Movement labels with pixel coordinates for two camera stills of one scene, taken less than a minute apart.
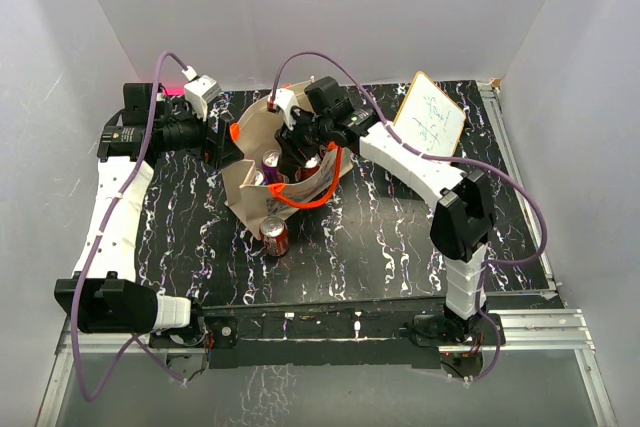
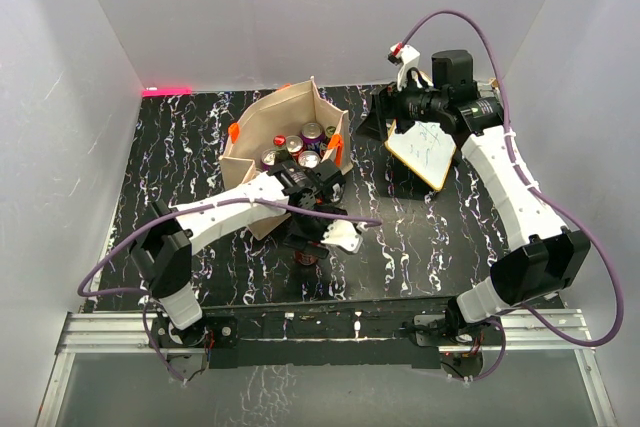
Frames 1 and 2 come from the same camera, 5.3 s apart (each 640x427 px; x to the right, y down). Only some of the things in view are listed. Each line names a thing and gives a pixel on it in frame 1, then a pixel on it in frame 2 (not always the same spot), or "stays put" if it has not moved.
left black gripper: (219, 149) to (315, 238)
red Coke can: (275, 235) to (306, 258)
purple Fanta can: (270, 168) stays put
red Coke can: (311, 166) stays put
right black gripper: (284, 138) to (375, 124)
